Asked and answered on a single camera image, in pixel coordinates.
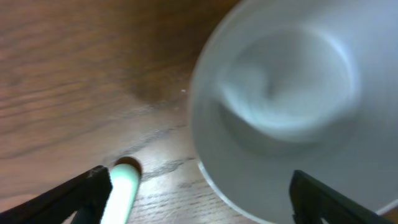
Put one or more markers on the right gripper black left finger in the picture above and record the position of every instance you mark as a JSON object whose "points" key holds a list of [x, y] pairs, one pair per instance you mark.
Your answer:
{"points": [[84, 197]]}

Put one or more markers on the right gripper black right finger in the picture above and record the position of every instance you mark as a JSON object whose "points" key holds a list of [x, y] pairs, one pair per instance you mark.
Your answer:
{"points": [[314, 202]]}

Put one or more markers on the mint green plastic spoon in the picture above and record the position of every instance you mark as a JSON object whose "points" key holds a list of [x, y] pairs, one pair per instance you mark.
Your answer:
{"points": [[125, 180]]}

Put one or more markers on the grey plastic bowl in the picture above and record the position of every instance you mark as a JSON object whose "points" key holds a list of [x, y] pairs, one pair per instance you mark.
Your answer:
{"points": [[305, 85]]}

